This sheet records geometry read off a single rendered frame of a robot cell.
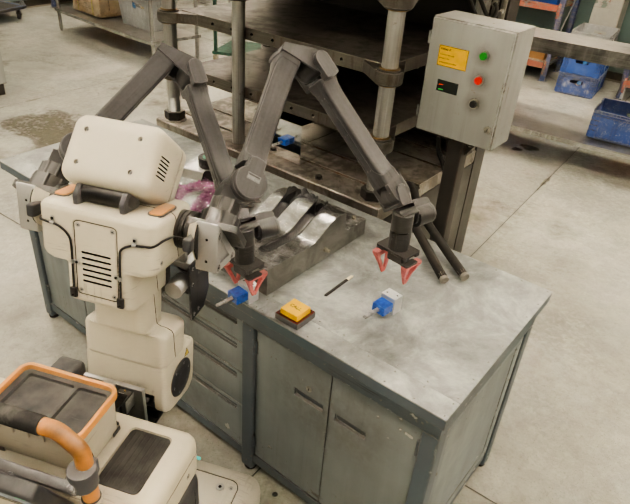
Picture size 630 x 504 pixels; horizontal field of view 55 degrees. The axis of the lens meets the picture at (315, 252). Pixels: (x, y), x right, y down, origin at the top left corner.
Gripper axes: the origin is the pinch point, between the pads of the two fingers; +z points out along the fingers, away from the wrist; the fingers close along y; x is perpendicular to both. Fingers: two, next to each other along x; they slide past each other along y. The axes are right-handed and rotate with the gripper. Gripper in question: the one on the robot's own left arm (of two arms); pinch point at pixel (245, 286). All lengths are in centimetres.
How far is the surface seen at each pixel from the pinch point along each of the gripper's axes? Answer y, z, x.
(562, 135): 64, 66, -366
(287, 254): 0.1, -3.9, -16.3
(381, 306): -30.9, 1.4, -23.5
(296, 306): -15.3, 1.2, -5.6
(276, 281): -2.3, 1.7, -9.8
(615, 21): 144, 25, -633
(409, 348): -44.4, 5.7, -19.6
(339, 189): 34, 7, -76
